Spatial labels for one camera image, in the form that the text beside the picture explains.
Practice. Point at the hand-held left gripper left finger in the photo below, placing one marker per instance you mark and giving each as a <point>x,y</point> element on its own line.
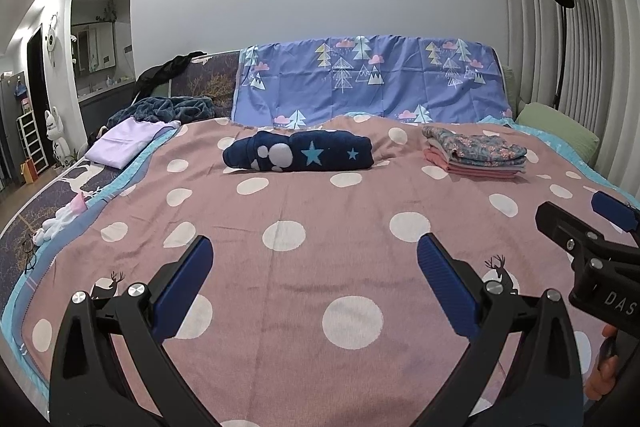
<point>182,287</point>

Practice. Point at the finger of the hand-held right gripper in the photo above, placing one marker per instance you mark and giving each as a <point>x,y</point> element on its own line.
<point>560,222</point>
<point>612,209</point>

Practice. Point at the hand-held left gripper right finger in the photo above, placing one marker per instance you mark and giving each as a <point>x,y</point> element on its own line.
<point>445,282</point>

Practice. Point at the navy star-print fleece pajama top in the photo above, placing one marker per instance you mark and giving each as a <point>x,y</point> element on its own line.
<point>320,152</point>

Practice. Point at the person's right hand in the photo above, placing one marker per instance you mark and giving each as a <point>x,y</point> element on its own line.
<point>600,377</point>

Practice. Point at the green pillow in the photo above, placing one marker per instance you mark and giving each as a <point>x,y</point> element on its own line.
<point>555,132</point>

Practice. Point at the floral folded garment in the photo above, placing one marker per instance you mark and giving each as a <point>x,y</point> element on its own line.
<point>480,147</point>

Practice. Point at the pink folded garment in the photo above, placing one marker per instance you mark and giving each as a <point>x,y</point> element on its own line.
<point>450,169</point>

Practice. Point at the pink polka dot blanket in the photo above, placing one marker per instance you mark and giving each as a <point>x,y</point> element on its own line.
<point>300,217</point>

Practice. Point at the white plush toy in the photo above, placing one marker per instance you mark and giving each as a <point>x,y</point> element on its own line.
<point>62,219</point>

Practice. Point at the pink polka-dot blanket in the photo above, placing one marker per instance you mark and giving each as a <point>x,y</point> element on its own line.
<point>60,197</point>

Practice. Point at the eyeglasses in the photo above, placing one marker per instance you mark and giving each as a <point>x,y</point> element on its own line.
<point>31,259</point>

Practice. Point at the lavender folded cloth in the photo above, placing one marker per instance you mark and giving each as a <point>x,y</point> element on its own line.
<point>125,139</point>

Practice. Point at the dark teal fleece blanket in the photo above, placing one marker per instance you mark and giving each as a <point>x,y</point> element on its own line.
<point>170,109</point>

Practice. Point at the grey pleated curtain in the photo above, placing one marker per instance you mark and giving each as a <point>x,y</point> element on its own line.
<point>590,32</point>

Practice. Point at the yellow paper bag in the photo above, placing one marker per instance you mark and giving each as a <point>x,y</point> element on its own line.
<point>29,171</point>

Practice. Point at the white cat figurine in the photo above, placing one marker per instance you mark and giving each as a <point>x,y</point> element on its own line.
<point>57,137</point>

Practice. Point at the white ladder shelf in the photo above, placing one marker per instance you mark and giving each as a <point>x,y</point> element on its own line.
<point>32,142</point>

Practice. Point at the purple tree-print sheet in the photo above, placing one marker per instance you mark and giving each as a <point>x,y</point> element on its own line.
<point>375,77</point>

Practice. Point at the black garment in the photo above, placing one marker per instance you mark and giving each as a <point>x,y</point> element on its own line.
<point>165,69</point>

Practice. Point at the grey refrigerator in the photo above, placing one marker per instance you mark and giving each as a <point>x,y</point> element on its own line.
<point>9,127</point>

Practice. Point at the wall mirror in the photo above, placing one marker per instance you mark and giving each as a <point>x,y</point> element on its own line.
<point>100,47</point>

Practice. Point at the white wall clock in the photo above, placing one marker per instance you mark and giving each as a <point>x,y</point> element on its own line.
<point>52,38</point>

